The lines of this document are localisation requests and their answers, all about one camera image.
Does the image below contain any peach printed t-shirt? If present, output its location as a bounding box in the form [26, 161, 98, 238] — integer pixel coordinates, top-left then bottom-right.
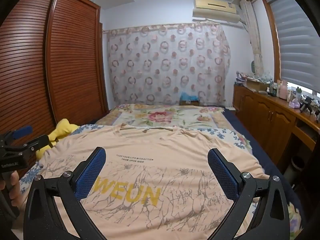
[40, 125, 266, 239]

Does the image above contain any person left hand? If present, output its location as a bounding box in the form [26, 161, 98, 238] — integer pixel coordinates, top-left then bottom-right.
[0, 171, 23, 208]

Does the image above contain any yellow plush toy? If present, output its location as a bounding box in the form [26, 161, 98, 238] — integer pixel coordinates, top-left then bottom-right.
[36, 119, 80, 160]

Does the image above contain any navy bed sheet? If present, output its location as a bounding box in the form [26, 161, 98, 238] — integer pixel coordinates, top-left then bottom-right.
[223, 109, 306, 224]

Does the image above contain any brown louvered wardrobe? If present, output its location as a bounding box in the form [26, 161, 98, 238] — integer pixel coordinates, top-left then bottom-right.
[0, 0, 110, 178]

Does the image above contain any wooden sideboard cabinet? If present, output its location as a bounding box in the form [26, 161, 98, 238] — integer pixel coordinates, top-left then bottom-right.
[233, 85, 319, 166]

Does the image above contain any pink floral bedspread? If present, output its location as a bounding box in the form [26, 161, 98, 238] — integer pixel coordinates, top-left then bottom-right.
[96, 104, 234, 131]

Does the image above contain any circle patterned curtain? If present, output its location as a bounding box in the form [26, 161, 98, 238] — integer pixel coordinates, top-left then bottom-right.
[107, 22, 231, 106]

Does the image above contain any pink bottle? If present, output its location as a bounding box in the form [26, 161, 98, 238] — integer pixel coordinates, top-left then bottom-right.
[279, 80, 287, 100]

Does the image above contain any cardboard box on cabinet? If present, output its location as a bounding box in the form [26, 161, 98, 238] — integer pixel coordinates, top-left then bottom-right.
[245, 77, 270, 92]

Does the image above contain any blue item on box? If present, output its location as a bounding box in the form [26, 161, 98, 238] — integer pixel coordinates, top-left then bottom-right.
[180, 92, 199, 102]

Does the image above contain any grey window blind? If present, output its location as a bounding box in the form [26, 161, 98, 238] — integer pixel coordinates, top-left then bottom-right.
[267, 0, 319, 92]

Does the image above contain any tied beige curtain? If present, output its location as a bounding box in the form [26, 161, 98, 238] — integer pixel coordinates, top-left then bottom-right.
[240, 0, 264, 77]

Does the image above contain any wall air conditioner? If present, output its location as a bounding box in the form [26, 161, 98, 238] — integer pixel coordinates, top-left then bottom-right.
[193, 0, 240, 23]

